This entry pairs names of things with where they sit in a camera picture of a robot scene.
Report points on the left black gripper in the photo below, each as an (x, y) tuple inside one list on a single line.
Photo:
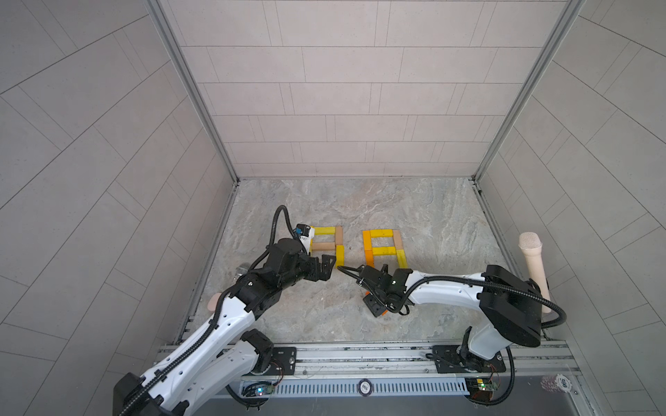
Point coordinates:
[(325, 270)]

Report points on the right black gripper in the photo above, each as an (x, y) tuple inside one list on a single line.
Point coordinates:
[(369, 306)]

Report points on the natural wood block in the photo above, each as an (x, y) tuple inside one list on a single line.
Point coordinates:
[(323, 246), (397, 239), (339, 235)]

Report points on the yellow block pair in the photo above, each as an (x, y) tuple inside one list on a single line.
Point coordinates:
[(384, 251), (381, 234)]

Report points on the orange block small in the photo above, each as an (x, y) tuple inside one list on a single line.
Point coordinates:
[(366, 237)]

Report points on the yellow block bottom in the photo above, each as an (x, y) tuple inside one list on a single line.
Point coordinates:
[(340, 257)]

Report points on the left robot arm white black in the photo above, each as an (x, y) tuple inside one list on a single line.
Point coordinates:
[(228, 346)]

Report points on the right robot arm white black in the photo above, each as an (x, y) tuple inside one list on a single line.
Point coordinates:
[(514, 311)]

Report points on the pink round disc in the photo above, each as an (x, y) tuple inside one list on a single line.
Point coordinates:
[(212, 304)]

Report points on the left circuit board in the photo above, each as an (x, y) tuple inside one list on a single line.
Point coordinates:
[(259, 389)]

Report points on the circuit board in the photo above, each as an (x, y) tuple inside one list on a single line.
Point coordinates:
[(481, 389), (259, 389)]

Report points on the right circuit board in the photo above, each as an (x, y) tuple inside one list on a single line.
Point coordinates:
[(481, 389)]

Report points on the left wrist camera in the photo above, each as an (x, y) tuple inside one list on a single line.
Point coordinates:
[(305, 234)]

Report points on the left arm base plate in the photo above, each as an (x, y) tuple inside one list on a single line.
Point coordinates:
[(282, 362)]

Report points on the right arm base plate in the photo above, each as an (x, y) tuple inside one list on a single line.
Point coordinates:
[(449, 360)]

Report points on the beige cylinder post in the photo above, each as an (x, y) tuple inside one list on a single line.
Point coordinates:
[(532, 247)]

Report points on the aluminium rail frame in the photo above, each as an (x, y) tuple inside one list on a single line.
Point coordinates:
[(386, 370)]

